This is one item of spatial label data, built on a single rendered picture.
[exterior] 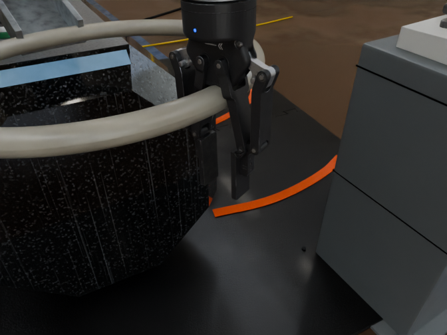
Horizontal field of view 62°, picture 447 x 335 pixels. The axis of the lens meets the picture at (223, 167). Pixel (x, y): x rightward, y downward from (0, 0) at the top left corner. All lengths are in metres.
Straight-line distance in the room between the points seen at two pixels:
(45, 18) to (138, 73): 0.23
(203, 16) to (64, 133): 0.17
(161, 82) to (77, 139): 0.65
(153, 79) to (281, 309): 0.82
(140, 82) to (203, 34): 0.59
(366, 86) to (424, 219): 0.36
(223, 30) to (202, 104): 0.08
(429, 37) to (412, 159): 0.28
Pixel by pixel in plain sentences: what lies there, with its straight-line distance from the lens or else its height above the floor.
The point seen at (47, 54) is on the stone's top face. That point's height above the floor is 0.80.
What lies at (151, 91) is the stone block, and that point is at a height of 0.70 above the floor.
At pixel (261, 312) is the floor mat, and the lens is 1.30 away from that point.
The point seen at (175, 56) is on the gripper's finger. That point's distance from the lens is 0.45.
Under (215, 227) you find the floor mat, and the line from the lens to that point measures 1.52.
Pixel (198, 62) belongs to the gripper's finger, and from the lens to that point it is 0.41.
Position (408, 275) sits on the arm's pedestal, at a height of 0.25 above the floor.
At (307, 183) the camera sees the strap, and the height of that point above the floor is 0.02.
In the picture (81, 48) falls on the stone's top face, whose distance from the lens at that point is 0.98.
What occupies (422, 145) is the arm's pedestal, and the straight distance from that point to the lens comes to 0.99.
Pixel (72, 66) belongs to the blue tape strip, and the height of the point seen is 0.78.
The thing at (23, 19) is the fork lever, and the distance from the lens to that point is 0.90.
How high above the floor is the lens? 1.11
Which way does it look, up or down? 37 degrees down
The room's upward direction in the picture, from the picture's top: straight up
